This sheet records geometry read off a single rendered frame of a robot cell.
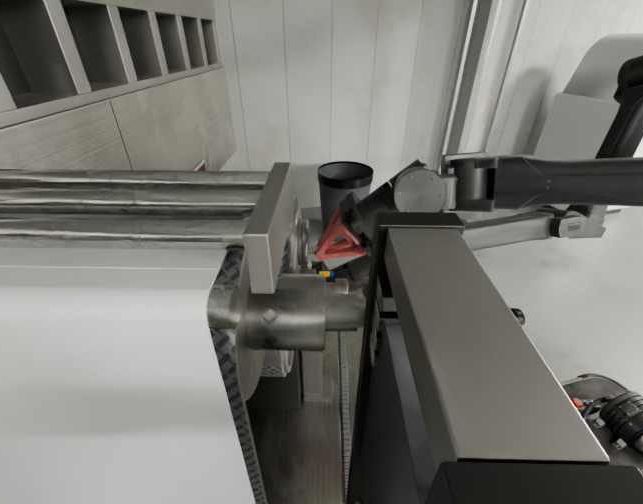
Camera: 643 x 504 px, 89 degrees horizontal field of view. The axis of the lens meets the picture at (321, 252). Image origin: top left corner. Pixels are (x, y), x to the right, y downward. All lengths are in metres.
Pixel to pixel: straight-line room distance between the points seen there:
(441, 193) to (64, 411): 0.36
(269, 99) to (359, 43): 0.90
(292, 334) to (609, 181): 0.35
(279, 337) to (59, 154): 0.45
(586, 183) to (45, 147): 0.66
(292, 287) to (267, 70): 2.94
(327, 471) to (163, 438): 0.47
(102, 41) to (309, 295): 0.67
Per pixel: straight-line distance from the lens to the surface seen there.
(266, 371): 0.46
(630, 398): 1.75
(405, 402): 0.18
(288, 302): 0.25
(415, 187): 0.39
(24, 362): 0.22
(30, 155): 0.57
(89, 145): 0.66
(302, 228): 0.50
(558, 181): 0.45
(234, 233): 0.16
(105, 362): 0.20
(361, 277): 0.62
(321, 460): 0.69
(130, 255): 0.19
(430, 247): 0.18
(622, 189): 0.45
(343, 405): 0.74
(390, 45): 3.45
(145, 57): 0.95
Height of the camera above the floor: 1.53
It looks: 33 degrees down
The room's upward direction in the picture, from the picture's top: straight up
